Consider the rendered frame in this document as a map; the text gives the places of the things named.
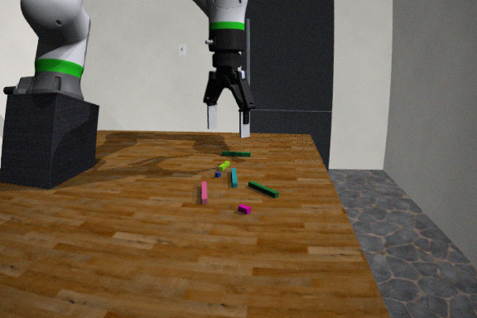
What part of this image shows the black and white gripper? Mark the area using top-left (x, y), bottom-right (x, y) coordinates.
top-left (203, 53), bottom-right (256, 137)

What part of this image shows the lime green rod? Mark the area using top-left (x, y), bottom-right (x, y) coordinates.
top-left (219, 161), bottom-right (230, 171)

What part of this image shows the short magenta rod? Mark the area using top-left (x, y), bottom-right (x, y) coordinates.
top-left (238, 205), bottom-right (251, 214)

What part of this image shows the turquoise rod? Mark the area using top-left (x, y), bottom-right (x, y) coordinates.
top-left (231, 168), bottom-right (238, 188)

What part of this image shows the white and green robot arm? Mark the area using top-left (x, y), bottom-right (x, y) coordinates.
top-left (3, 0), bottom-right (248, 100)

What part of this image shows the pink rod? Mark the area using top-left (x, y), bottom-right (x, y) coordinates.
top-left (202, 181), bottom-right (207, 204)

